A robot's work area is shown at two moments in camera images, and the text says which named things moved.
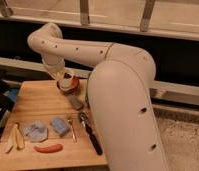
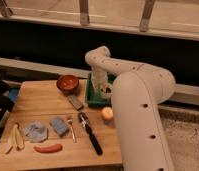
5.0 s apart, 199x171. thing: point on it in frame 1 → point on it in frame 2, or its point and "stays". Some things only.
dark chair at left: x=2 y=101 stays
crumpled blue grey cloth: x=36 y=132 stays
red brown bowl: x=68 y=85 stays
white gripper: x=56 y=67 → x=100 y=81
